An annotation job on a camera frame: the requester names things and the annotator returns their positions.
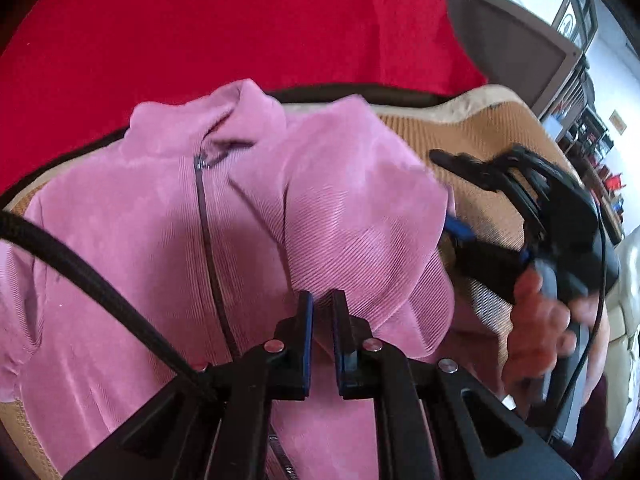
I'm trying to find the pink corduroy zip jacket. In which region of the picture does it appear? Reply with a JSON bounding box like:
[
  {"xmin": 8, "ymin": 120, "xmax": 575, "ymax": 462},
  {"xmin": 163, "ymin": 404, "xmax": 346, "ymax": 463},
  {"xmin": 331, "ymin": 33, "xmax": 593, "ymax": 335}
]
[{"xmin": 1, "ymin": 80, "xmax": 472, "ymax": 472}]

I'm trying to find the maroon sleeve forearm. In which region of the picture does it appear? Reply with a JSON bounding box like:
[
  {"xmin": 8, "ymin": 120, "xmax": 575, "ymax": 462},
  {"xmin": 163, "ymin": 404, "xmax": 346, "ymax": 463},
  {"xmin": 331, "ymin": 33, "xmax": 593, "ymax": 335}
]
[{"xmin": 564, "ymin": 376, "xmax": 614, "ymax": 479}]

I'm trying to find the right hand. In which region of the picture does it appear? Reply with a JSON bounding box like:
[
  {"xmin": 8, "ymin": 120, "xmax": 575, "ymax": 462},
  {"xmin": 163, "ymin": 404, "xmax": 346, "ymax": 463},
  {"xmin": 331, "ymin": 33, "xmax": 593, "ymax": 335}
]
[{"xmin": 502, "ymin": 268, "xmax": 611, "ymax": 418}]

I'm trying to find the tan woven bed mat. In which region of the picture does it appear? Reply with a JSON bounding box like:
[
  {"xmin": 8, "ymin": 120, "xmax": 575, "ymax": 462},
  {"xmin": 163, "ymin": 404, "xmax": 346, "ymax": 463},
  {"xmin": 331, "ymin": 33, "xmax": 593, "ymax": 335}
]
[{"xmin": 0, "ymin": 84, "xmax": 582, "ymax": 480}]

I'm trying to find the white quilted pillow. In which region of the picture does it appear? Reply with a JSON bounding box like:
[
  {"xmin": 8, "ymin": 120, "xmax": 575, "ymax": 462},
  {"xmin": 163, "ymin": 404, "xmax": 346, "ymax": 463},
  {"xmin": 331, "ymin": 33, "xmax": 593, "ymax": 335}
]
[{"xmin": 604, "ymin": 228, "xmax": 639, "ymax": 455}]

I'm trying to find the dark brown headboard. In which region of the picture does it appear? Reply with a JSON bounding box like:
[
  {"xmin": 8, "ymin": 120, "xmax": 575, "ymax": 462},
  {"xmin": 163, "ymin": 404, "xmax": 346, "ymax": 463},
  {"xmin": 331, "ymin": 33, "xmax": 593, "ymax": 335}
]
[{"xmin": 447, "ymin": 0, "xmax": 586, "ymax": 117}]

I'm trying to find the red blanket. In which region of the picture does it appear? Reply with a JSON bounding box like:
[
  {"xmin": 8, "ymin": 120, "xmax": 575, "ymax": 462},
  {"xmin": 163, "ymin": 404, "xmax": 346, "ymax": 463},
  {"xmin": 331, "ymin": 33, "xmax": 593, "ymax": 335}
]
[{"xmin": 1, "ymin": 0, "xmax": 486, "ymax": 186}]

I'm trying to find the thin black cable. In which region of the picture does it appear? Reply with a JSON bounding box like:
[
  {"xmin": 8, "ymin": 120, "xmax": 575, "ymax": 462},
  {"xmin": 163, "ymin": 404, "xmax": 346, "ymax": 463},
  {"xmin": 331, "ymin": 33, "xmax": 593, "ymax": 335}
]
[{"xmin": 546, "ymin": 194, "xmax": 609, "ymax": 441}]

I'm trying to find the black braided cable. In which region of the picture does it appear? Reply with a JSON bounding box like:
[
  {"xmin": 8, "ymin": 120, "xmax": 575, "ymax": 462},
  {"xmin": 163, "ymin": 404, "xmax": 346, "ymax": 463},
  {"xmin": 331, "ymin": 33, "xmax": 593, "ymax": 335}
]
[{"xmin": 0, "ymin": 209, "xmax": 212, "ymax": 386}]

